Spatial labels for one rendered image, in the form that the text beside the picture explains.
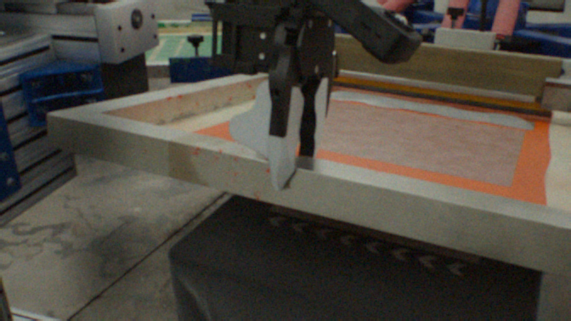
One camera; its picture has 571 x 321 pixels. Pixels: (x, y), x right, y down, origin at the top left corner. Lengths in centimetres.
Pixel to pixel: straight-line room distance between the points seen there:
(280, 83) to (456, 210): 16
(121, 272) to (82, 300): 20
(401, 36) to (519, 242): 17
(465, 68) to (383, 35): 60
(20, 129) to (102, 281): 143
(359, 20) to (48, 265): 219
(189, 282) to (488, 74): 60
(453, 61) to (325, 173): 58
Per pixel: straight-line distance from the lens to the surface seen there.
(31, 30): 102
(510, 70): 98
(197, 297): 74
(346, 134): 72
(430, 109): 94
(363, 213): 44
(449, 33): 128
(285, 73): 41
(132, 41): 96
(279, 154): 43
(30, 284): 241
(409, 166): 61
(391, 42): 40
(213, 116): 77
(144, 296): 219
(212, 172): 50
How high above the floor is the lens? 136
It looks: 26 degrees down
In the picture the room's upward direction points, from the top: straight up
